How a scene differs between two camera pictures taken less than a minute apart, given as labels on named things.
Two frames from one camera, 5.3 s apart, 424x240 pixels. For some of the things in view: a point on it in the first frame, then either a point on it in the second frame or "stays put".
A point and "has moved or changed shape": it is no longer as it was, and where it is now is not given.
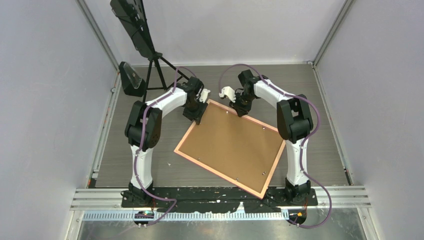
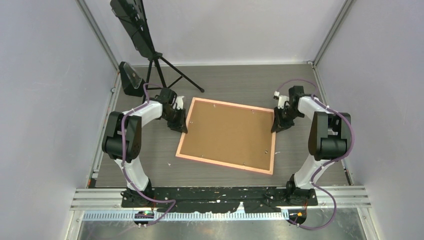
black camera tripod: (155, 56) stays put
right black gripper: (241, 111) to (279, 124)
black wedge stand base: (133, 84) stays put
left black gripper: (196, 116) to (180, 126)
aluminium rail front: (107, 205) stays put
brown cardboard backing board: (233, 146) has moved or changed shape
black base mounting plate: (217, 200) stays put
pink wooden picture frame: (256, 122) to (235, 134)
